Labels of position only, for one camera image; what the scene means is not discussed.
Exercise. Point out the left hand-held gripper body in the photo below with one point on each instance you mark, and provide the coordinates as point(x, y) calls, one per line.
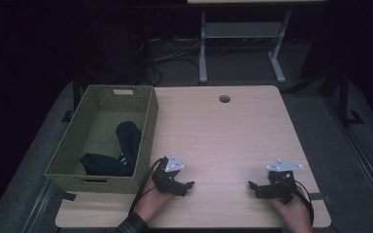
point(166, 184)

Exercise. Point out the person's left hand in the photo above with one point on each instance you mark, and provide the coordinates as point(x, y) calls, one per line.
point(150, 202)

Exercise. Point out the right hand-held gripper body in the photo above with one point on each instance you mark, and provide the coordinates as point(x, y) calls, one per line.
point(281, 187)

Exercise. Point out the green woven storage basket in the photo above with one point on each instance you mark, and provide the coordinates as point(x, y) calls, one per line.
point(69, 139)

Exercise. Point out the dark blue garment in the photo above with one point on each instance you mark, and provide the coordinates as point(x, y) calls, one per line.
point(128, 136)

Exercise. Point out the person's right hand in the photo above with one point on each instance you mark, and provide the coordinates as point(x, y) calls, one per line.
point(294, 215)

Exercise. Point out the white desk with metal frame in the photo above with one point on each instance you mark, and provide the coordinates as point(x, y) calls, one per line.
point(239, 29)

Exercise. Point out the black metal stand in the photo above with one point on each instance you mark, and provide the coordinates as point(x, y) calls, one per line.
point(343, 97)

